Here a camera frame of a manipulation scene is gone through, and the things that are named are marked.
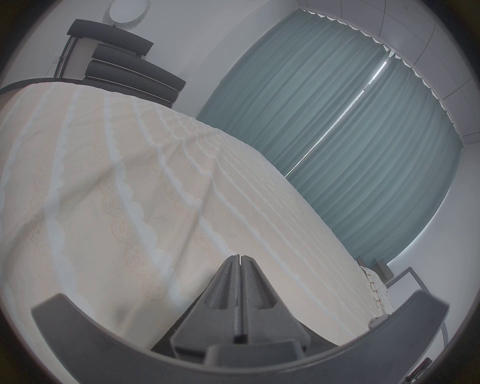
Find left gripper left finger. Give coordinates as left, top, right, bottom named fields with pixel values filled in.
left=170, top=255, right=241, bottom=355

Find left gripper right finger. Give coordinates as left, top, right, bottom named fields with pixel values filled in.
left=241, top=255, right=311, bottom=353

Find bed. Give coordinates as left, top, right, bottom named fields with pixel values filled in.
left=0, top=77, right=449, bottom=355

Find white printed pillow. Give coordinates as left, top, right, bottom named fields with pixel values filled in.
left=359, top=264, right=394, bottom=329

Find grey bedside table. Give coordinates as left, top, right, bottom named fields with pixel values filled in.
left=355, top=257, right=392, bottom=280

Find blue-green curtain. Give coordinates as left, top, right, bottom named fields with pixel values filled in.
left=287, top=56, right=464, bottom=267
left=197, top=8, right=389, bottom=177

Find round wall mirror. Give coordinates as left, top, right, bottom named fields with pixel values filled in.
left=104, top=0, right=151, bottom=27

